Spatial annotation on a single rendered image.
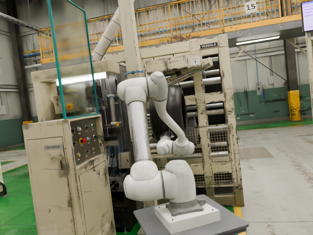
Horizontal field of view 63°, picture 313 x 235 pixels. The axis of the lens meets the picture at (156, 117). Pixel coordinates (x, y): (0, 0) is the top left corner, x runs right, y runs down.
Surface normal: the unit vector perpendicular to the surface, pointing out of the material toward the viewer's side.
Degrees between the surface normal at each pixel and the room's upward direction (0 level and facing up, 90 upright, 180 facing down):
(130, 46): 90
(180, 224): 90
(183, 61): 90
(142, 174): 64
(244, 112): 90
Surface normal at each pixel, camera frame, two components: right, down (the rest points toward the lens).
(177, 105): 0.48, -0.27
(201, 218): 0.29, 0.01
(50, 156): -0.22, 0.07
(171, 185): -0.01, -0.08
